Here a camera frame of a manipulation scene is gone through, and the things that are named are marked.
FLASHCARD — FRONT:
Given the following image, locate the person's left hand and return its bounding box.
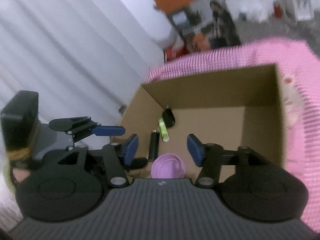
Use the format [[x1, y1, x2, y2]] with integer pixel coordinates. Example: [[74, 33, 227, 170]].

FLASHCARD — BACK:
[[2, 162, 30, 194]]

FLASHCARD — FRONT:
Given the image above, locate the white curtain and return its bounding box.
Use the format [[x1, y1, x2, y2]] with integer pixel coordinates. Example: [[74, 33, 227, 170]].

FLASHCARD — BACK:
[[1, 0, 164, 125]]

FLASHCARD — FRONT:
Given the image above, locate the red snack package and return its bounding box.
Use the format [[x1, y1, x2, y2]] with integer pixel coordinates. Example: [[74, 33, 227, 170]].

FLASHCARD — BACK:
[[163, 46, 189, 63]]

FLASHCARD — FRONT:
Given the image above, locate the brown cardboard box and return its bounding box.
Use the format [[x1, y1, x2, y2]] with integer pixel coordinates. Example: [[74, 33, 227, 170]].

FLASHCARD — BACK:
[[120, 64, 286, 180]]

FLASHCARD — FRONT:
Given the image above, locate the green lip balm tube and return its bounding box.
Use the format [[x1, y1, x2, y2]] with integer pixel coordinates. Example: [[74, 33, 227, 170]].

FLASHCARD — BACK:
[[158, 118, 170, 142]]

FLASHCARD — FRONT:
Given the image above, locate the purple round lid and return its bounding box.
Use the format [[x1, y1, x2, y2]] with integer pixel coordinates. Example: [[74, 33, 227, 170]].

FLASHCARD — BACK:
[[151, 153, 187, 179]]

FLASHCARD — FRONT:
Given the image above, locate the black oval case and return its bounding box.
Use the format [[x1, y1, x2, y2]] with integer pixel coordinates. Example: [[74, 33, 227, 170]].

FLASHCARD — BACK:
[[162, 107, 176, 128]]

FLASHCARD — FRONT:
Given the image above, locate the pink checkered tablecloth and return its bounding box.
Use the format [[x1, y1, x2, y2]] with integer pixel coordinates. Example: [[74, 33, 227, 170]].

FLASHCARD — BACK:
[[146, 37, 319, 232]]

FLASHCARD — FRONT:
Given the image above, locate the black cylinder tube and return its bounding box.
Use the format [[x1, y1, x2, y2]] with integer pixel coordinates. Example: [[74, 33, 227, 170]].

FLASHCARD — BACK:
[[148, 131, 160, 162]]

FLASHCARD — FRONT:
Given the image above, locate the red thermos bottle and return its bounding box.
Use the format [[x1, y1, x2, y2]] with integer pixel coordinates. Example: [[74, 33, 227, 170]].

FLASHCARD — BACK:
[[273, 1, 283, 18]]

